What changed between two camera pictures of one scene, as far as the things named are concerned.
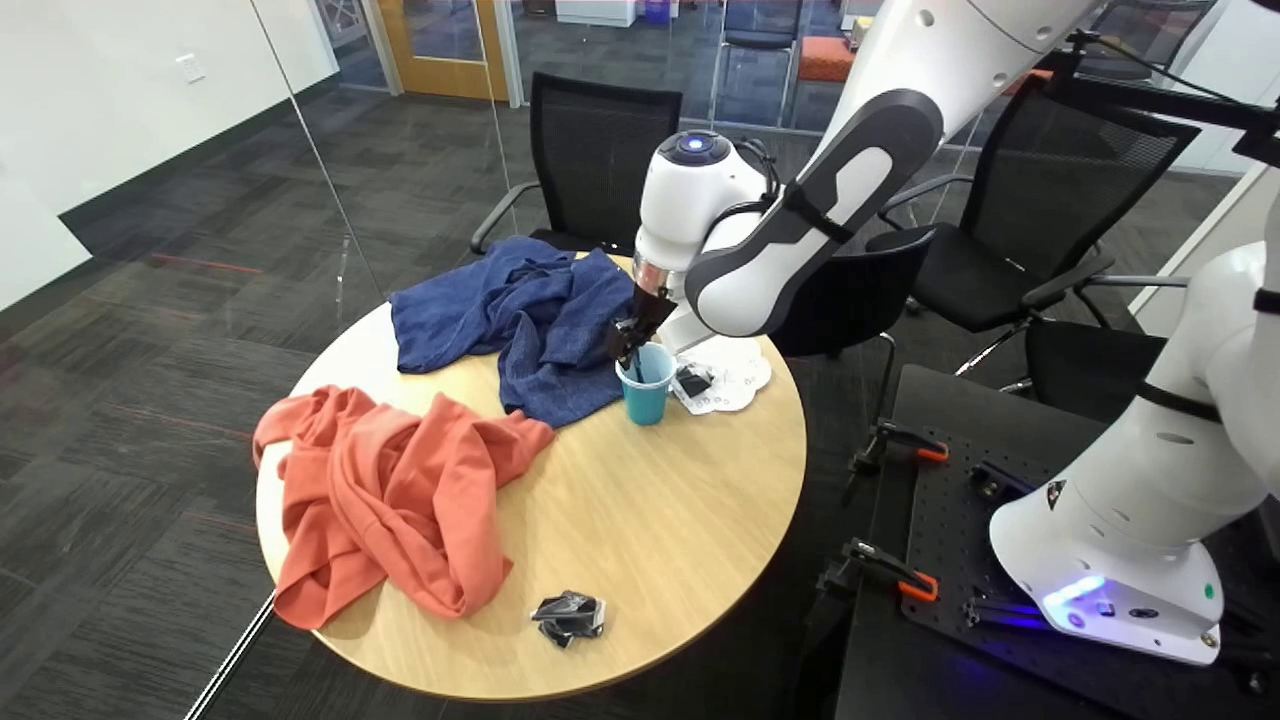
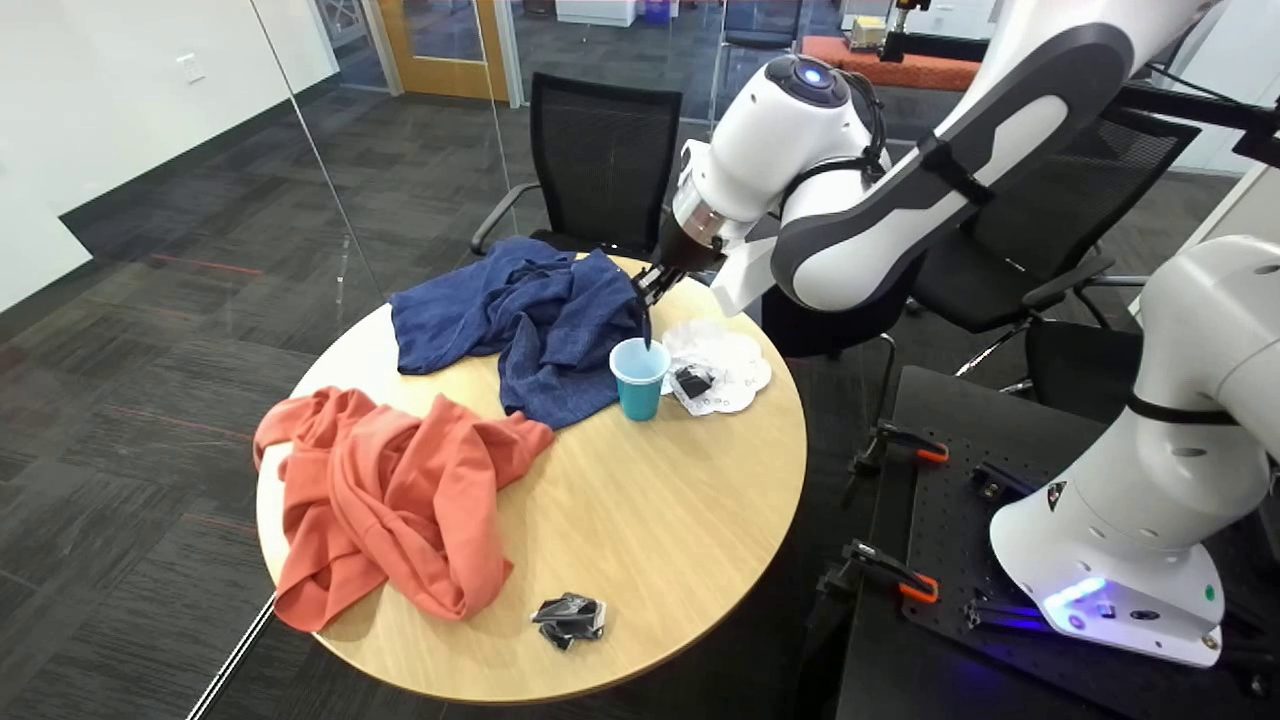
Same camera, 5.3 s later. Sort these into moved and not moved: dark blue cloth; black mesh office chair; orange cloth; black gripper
Moved: black gripper
Not moved: dark blue cloth; orange cloth; black mesh office chair
